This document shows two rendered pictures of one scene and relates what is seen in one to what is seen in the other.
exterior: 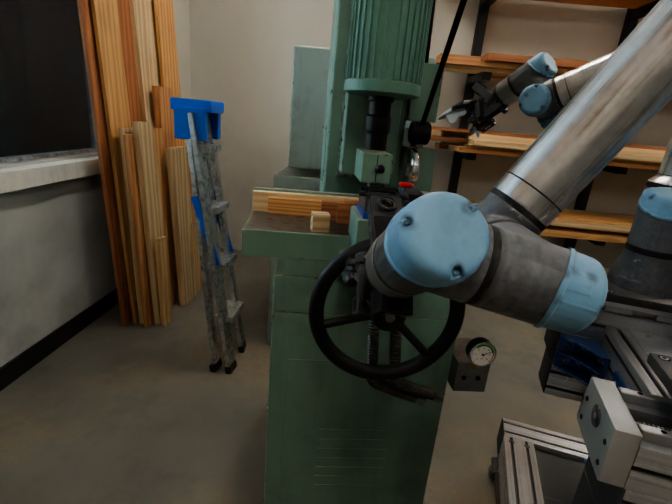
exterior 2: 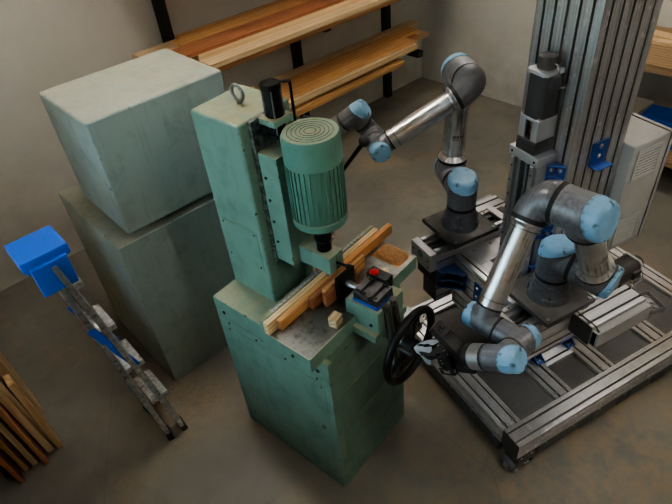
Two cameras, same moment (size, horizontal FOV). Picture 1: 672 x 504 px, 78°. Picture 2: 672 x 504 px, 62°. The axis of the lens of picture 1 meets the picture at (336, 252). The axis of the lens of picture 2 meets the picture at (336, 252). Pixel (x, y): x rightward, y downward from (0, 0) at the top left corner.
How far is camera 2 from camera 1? 1.39 m
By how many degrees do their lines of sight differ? 42
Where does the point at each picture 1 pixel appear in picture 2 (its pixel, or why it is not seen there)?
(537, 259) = (529, 343)
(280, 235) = (326, 345)
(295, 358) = (343, 392)
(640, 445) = not seen: hidden behind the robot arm
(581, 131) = (509, 281)
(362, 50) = (319, 212)
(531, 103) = (381, 157)
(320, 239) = (343, 330)
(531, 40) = not seen: outside the picture
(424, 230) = (517, 364)
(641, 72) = (521, 258)
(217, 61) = not seen: outside the picture
